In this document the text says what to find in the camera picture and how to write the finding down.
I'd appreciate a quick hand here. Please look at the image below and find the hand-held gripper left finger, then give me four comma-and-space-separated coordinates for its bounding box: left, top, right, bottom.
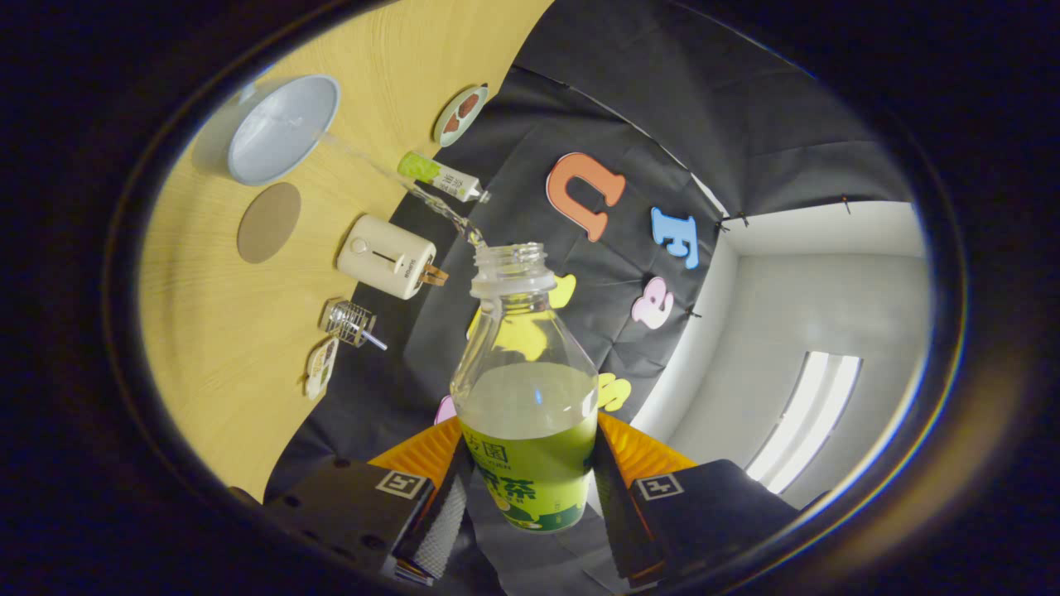
263, 416, 475, 584

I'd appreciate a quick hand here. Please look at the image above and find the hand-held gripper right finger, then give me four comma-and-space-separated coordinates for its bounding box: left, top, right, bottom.
592, 412, 800, 590

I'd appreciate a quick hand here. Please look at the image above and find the green label juice bottle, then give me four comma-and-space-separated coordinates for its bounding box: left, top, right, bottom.
450, 242, 600, 533

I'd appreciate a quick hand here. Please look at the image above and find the round brown coaster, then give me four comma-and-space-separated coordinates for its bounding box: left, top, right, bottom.
237, 181, 302, 265

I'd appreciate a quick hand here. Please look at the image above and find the white cup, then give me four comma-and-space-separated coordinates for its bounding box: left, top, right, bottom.
192, 74, 342, 187

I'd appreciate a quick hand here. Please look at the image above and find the capped white label bottle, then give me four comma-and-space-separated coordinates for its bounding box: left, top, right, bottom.
397, 151, 491, 204

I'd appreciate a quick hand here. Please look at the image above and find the white divided snack dish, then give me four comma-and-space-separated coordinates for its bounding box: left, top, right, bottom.
303, 337, 340, 402

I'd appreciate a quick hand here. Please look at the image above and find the ceiling light panel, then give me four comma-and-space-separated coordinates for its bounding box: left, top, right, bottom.
745, 351, 862, 496

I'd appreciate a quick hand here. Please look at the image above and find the white toaster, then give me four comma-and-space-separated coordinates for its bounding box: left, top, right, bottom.
336, 214, 438, 300

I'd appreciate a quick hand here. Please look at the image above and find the wooden table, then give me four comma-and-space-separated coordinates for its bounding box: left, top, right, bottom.
139, 0, 556, 502

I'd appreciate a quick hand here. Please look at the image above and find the pale green plate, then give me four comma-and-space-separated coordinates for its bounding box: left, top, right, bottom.
432, 84, 489, 148

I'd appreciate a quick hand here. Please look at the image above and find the metal wire holder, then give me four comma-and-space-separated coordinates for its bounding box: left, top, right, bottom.
320, 299, 378, 348

